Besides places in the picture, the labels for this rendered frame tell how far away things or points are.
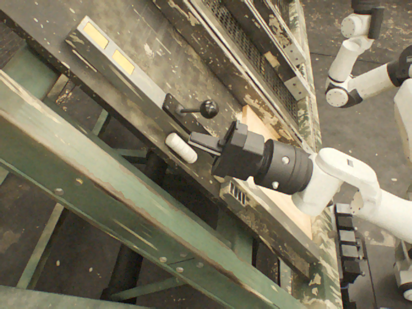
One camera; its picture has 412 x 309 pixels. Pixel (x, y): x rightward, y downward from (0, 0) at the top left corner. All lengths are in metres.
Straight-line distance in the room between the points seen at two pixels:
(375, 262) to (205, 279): 1.51
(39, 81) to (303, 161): 0.48
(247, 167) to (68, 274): 1.76
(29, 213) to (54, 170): 2.03
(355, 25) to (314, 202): 0.72
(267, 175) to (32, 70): 0.44
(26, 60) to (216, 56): 0.57
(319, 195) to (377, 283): 1.48
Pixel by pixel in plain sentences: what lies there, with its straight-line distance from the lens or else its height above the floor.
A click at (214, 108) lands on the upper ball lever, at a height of 1.52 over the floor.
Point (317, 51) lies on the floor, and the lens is 3.94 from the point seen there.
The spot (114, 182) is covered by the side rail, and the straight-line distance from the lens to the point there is 0.58.
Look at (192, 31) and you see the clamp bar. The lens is 1.06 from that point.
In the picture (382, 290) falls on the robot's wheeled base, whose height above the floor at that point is 0.17.
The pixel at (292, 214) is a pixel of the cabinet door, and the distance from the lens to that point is 1.18.
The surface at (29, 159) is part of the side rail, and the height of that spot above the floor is 1.57.
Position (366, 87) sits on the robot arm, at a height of 1.20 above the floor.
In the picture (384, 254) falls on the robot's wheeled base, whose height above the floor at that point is 0.17.
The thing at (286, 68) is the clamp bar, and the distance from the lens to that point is 1.65.
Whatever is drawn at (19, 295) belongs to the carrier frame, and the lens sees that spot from 1.39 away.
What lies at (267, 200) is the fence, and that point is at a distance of 1.00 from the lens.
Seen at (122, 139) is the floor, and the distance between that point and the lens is 2.83.
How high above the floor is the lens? 1.96
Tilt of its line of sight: 47 degrees down
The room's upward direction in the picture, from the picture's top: straight up
